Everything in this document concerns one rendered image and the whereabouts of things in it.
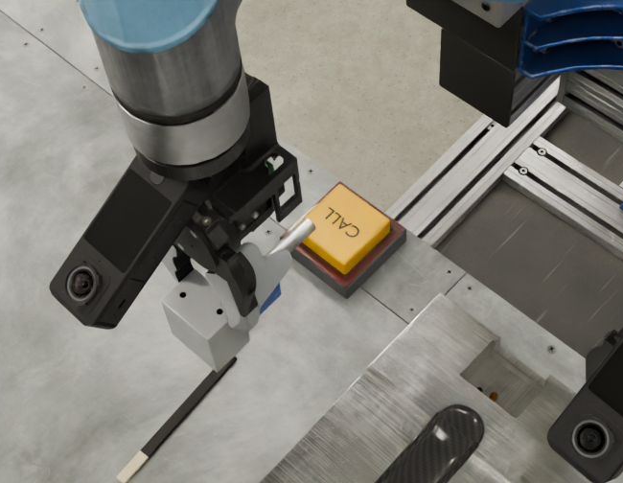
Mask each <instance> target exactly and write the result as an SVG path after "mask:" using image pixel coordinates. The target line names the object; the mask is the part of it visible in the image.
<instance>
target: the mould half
mask: <svg viewBox="0 0 623 483"><path fill-rule="evenodd" d="M499 338H500V336H499V335H497V334H496V333H494V332H493V331H492V330H490V329H489V328H488V327H486V326H485V325H484V324H482V323H481V322H480V321H478V320H477V319H476V318H474V317H473V316H471V315H470V314H469V313H467V312H466V311H465V310H463V309H462V308H460V307H459V306H458V305H456V304H455V303H454V302H452V301H451V300H450V299H449V298H448V297H447V296H445V295H444V294H443V293H441V292H440V293H439V294H438V295H437V296H436V297H435V298H434V299H433V300H432V301H431V302H430V303H429V304H428V305H427V306H426V307H425V308H424V309H423V310H422V311H421V312H420V314H419V315H418V316H417V317H416V318H415V319H414V320H413V321H412V322H411V323H410V324H409V325H408V326H407V327H406V328H405V329H404V330H403V331H402V332H401V333H400V334H399V335H398V336H397V337H396V338H395V339H394V340H393V341H392V342H391V343H390V344H389V345H388V346H387V347H386V348H385V349H384V350H383V351H382V353H381V354H380V355H379V356H378V357H377V358H376V359H375V360H374V361H373V362H372V363H371V364H370V365H369V366H368V367H367V368H366V370H365V371H364V372H363V374H362V375H361V376H360V377H359V378H358V379H357V380H356V381H355V382H354V383H353V384H352V385H351V386H350V387H349V388H348V390H347V391H346V392H345V393H344V394H343V395H342V396H341V397H340V398H339V399H338V400H337V401H336V402H335V403H334V404H333V405H332V407H331V408H330V409H329V410H328V411H327V412H326V413H325V414H324V415H323V416H322V417H321V418H320V419H319V420H318V421H317V423H316V424H315V425H314V426H313V427H312V428H311V429H310V430H309V431H308V432H307V433H306V434H305V435H304V436H303V438H302V439H301V440H300V441H299V442H298V443H297V444H296V445H295V446H294V447H293V448H292V449H291V450H290V451H289V452H288V453H287V454H286V456H285V457H284V458H283V459H282V460H281V461H280V462H279V463H278V464H277V465H276V466H275V467H274V468H273V469H272V470H271V471H270V472H269V473H268V474H267V475H266V476H265V477H264V478H263V479H262V480H261V481H260V482H259V483H375V482H376V481H377V480H378V479H379V477H380V476H381V475H382V474H383V473H384V472H385V471H386V469H387V468H388V467H389V466H390V465H391V464H392V463H393V462H394V460H395V459H396V458H397V457H398V456H399V455H400V454H401V453H402V451H403V450H404V449H405V448H406V447H407V446H408V445H409V444H410V442H411V441H412V440H413V439H414V438H415V437H416V436H417V435H418V434H419V433H420V431H421V430H422V429H423V428H424V427H425V426H426V425H427V423H428V422H429V420H430V419H431V418H432V417H433V416H434V415H435V413H436V412H439V413H440V412H441V411H442V410H444V409H445V408H447V407H450V406H454V405H463V406H466V407H468V408H470V409H472V410H473V411H474V412H475V413H476V414H477V415H478V416H479V417H480V419H481V421H482V423H483V426H484V432H483V436H482V439H481V441H480V442H479V447H478V448H477V449H476V450H475V451H474V452H473V454H472V455H471V456H470V458H469V459H468V460H467V461H466V462H465V464H464V465H463V466H462V467H461V468H460V469H459V470H458V471H457V472H456V474H455V475H454V476H453V477H452V478H451V479H450V481H449V482H448V483H592V482H590V481H589V480H587V479H586V478H585V477H584V476H583V475H582V474H580V473H579V472H578V471H577V470H575V469H574V468H573V467H572V466H571V465H570V464H568V463H567V462H566V460H565V459H563V458H562V457H561V456H560V455H559V454H558V453H556V452H555V451H554V450H553V449H552V448H551V447H550V446H549V444H548V442H547V433H548V430H549V428H551V426H552V425H553V424H554V422H555V421H556V420H557V419H558V417H559V416H560V415H561V414H562V412H563V411H564V410H565V408H566V407H567V406H568V404H569V403H570V402H571V401H572V399H573V398H574V397H575V395H576V393H575V392H574V391H572V390H571V389H570V388H568V387H567V386H566V385H564V384H563V383H562V382H560V381H559V380H557V379H556V378H554V377H553V376H552V375H550V376H549V377H548V378H547V379H546V380H547V381H548V384H547V385H546V386H545V387H544V389H543V390H542V391H541V392H540V393H539V394H538V395H537V397H536V398H535V399H534V400H533V401H532V402H531V403H529V405H528V406H527V407H526V408H525V409H524V410H523V411H522V412H521V413H520V415H519V416H518V417H517V418H514V417H513V416H512V415H510V414H509V413H508V412H507V411H505V410H504V409H503V408H501V407H500V406H499V405H498V404H496V403H495V402H493V401H492V400H491V399H489V398H488V397H487V396H486V395H484V394H483V393H482V392H480V391H479V390H478V389H477V388H475V387H474V386H473V385H471V384H470V383H469V382H468V381H466V380H465V379H463V378H462V377H461V376H459V375H460V374H461V373H462V372H463V371H464V370H465V369H466V368H467V367H468V366H469V365H470V364H471V363H472V362H473V360H474V359H475V358H476V357H477V356H478V355H479V354H480V353H481V352H482V351H483V350H484V349H485V348H486V346H487V345H488V344H489V343H490V342H491V341H492V340H493V341H494V342H497V341H498V339H499Z"/></svg>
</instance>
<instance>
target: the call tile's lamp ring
mask: <svg viewBox="0 0 623 483"><path fill-rule="evenodd" d="M339 184H341V185H342V186H344V187H345V188H346V189H348V190H349V191H351V192H352V193H353V194H355V195H356V196H358V197H359V198H361V199H362V200H363V201H365V202H366V203H367V204H369V205H370V206H371V207H373V208H374V209H376V210H377V211H378V212H380V213H381V214H382V215H384V216H385V217H387V218H388V219H389V220H390V227H392V228H393V229H394V231H393V232H392V233H391V234H390V235H389V236H388V237H387V238H386V239H385V240H384V241H383V242H382V243H381V244H379V245H378V246H377V247H376V248H375V249H374V250H373V251H372V252H371V253H370V254H369V255H368V256H367V257H366V258H365V259H364V260H363V261H362V262H361V263H360V264H359V265H358V266H357V267H356V268H355V269H354V270H353V271H352V272H351V273H350V274H349V275H348V276H347V277H346V278H345V277H343V276H342V275H341V274H339V273H338V272H337V271H336V270H334V269H333V268H332V267H330V266H329V265H328V264H326V263H325V262H324V261H322V260H321V259H320V258H318V257H317V256H316V255H315V254H313V253H312V252H311V251H310V250H309V249H308V248H306V247H305V246H304V245H303V244H301V243H300V244H299V245H298V246H297V247H296V248H295V249H296V250H297V251H298V252H300V253H301V254H302V255H304V256H305V257H306V258H307V259H309V260H310V261H311V262H313V263H314V264H315V265H317V266H318V267H319V268H321V269H322V270H323V271H325V272H326V273H327V274H328V275H330V276H331V277H332V278H334V279H335V280H336V281H337V282H339V283H340V284H341V285H343V286H344V287H345V288H346V287H347V286H349V285H350V284H351V283H352V282H353V281H354V280H355V279H356V278H357V276H358V275H359V274H360V273H362V272H363V271H364V270H365V269H366V268H367V267H368V266H369V265H370V264H371V263H372V262H374V261H375V260H376V259H377V258H378V256H379V255H380V254H381V253H382V252H383V251H384V250H385V249H386V248H387V247H388V246H389V245H390V244H391V243H392V242H393V241H394V240H395V239H397V238H398V237H399V236H400V235H401V233H402V232H403V231H404V230H405V228H403V227H402V226H401V225H400V224H399V223H398V222H396V221H395V220H393V219H392V218H390V217H389V216H388V215H386V214H385V213H383V212H382V211H381V210H379V209H378V208H377V207H375V206H374V205H372V204H371V203H370V202H368V201H367V200H366V199H364V198H363V197H362V196H360V195H358V194H357V193H356V192H354V191H353V190H352V189H350V188H349V187H347V186H346V185H345V184H343V183H342V182H341V181H339V182H338V183H337V184H336V185H335V186H334V187H332V188H331V190H330V191H329V192H327V193H326V194H325V195H324V196H323V197H322V198H321V199H320V200H318V201H317V202H316V203H315V204H314V205H313V206H312V207H311V208H310V210H309V211H311V210H312V209H313V208H314V207H315V206H316V205H317V204H318V203H319V202H320V201H321V200H322V199H323V198H324V197H326V196H327V195H328V194H329V193H330V192H331V191H332V190H333V189H334V188H335V187H336V186H337V185H339ZM309 211H308V212H309ZM308 212H307V213H308ZM307 213H306V214H307ZM306 214H305V215H306ZM305 215H303V216H302V217H301V218H300V219H299V220H297V221H296V222H295V223H294V224H293V225H292V226H291V227H290V228H289V229H288V230H287V231H286V232H285V233H284V234H283V235H282V236H281V237H280V238H281V239H283V238H284V237H285V236H286V235H287V234H288V233H289V232H290V231H291V230H292V229H293V228H294V226H295V225H296V224H297V223H298V222H299V221H300V220H301V219H302V218H303V217H304V216H305Z"/></svg>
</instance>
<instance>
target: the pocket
mask: <svg viewBox="0 0 623 483"><path fill-rule="evenodd" d="M499 344H500V338H499V339H498V341H497V342H494V341H493V340H492V341H491V342H490V343H489V344H488V345H487V346H486V348H485V349H484V350H483V351H482V352H481V353H480V354H479V355H478V356H477V357H476V358H475V359H474V360H473V362H472V363H471V364H470V365H469V366H468V367H467V368H466V369H465V370H464V371H463V372H462V373H461V374H460V375H459V376H461V377H462V378H463V379H465V380H466V381H468V382H469V383H470V384H471V385H473V386H474V387H475V388H477V389H478V390H479V391H480V392H482V393H483V394H484V395H486V396H487V397H488V398H489V395H490V394H491V393H492V392H497V394H498V399H497V401H495V403H496V404H498V405H499V406H500V407H501V408H503V409H504V410H505V411H507V412H508V413H509V414H510V415H512V416H513V417H514V418H517V417H518V416H519V415H520V413H521V412H522V411H523V410H524V409H525V408H526V407H527V406H528V405H529V403H531V402H532V401H533V400H534V399H535V398H536V397H537V395H538V394H539V393H540V392H541V391H542V390H543V389H544V387H545V386H546V385H547V384H548V381H547V380H546V379H544V378H543V377H541V376H540V375H539V374H537V373H536V372H534V371H533V370H532V369H530V368H529V367H528V366H526V365H525V364H524V363H522V362H521V361H520V360H518V359H517V358H516V357H514V356H513V355H511V354H510V353H509V352H507V351H506V350H505V349H503V348H502V347H501V346H499Z"/></svg>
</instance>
